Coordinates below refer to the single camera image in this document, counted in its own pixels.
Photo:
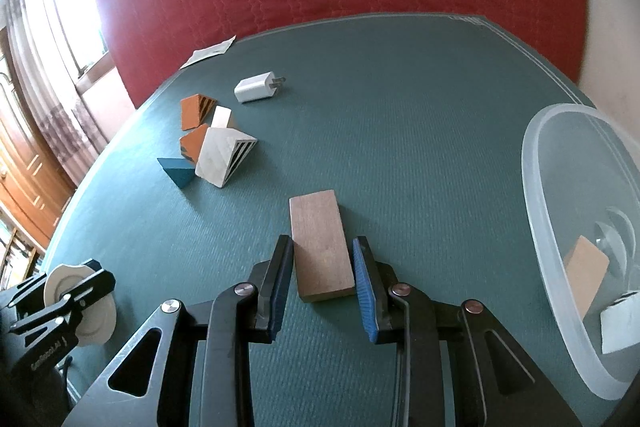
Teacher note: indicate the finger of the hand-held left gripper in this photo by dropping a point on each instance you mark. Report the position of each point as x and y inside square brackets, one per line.
[55, 314]
[85, 282]

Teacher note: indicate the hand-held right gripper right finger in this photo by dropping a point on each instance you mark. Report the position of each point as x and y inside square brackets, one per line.
[361, 277]

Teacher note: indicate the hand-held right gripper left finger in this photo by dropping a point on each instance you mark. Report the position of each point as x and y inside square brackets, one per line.
[282, 277]

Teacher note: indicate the small white plate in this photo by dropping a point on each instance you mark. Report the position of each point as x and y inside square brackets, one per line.
[95, 322]

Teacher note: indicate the brown wooden rectangular block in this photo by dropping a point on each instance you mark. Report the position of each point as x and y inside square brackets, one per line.
[320, 247]

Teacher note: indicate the large white striped triangular block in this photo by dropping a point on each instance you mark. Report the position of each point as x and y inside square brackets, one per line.
[215, 154]

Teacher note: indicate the blue triangular block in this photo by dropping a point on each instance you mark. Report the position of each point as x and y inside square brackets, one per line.
[177, 172]

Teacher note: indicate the clear plastic bowl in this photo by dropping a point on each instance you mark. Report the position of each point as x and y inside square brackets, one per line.
[537, 187]

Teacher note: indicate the wooden wardrobe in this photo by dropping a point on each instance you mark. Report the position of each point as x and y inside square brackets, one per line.
[25, 177]

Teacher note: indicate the small white triangular block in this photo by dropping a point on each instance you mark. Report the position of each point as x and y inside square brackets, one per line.
[221, 116]

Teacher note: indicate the orange striped triangular block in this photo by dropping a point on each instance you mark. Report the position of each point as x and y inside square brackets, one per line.
[190, 112]

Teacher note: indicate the white charger plug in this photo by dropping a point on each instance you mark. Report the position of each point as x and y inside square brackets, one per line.
[252, 89]

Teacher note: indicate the patterned curtain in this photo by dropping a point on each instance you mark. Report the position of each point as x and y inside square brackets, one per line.
[45, 82]

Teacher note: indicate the light wooden block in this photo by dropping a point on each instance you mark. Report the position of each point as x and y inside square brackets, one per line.
[582, 274]

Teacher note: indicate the white paper slip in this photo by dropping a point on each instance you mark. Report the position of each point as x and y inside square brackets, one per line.
[207, 52]

